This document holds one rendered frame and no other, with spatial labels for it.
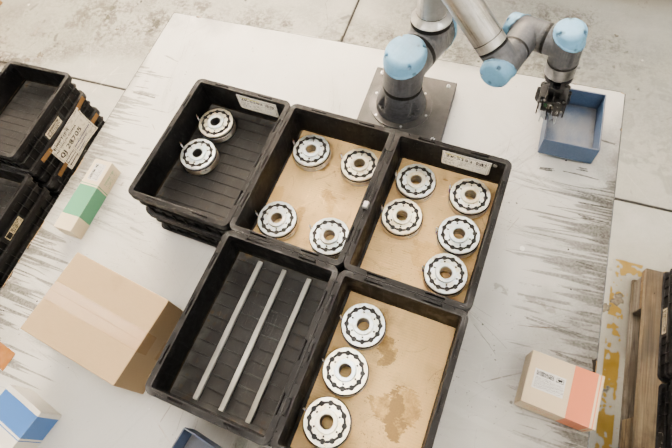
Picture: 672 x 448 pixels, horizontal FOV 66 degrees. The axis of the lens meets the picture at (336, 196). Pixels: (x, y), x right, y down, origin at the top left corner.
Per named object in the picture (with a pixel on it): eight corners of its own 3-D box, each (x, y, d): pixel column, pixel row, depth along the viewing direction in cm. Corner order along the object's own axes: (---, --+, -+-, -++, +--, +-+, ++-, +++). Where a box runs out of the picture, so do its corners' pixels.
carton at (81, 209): (81, 239, 155) (70, 231, 150) (64, 234, 156) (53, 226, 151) (121, 172, 165) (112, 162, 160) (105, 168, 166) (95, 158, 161)
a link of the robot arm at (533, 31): (495, 29, 125) (538, 44, 121) (516, 3, 129) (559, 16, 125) (491, 54, 132) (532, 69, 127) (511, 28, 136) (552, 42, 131)
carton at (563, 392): (513, 404, 123) (520, 400, 116) (525, 355, 128) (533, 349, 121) (583, 432, 119) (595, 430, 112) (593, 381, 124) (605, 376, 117)
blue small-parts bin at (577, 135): (546, 99, 160) (553, 84, 154) (597, 109, 157) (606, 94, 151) (537, 152, 152) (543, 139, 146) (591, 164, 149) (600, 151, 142)
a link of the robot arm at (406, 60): (374, 86, 152) (374, 52, 140) (399, 58, 157) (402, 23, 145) (408, 104, 148) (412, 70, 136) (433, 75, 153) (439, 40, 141)
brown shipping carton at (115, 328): (191, 317, 141) (168, 300, 126) (143, 394, 132) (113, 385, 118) (107, 272, 149) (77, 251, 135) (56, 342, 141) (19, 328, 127)
